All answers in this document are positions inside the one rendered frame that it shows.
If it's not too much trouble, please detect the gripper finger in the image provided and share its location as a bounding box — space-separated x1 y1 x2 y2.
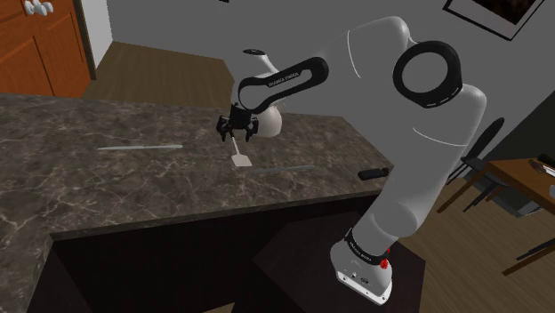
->
216 114 232 143
244 116 261 143

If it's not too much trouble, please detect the white spatula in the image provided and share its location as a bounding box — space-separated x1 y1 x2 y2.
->
230 135 253 169

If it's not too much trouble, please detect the dark grey knife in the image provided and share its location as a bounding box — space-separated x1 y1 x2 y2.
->
250 165 317 175

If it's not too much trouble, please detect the silver knife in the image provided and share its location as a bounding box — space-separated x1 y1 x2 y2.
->
96 143 184 152

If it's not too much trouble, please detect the black remote control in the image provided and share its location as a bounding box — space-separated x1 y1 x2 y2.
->
357 166 390 181

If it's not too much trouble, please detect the dark robot stand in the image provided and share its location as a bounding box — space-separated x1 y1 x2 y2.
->
231 211 429 313

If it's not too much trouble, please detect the orange wooden door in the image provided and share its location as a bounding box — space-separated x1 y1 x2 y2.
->
0 0 93 99

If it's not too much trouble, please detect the black chair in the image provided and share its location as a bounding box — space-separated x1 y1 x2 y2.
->
446 116 511 213

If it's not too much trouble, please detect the brown wooden table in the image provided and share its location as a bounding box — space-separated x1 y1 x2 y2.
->
435 157 555 277

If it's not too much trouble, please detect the black framed wall picture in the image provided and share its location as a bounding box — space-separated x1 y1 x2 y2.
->
442 0 545 43

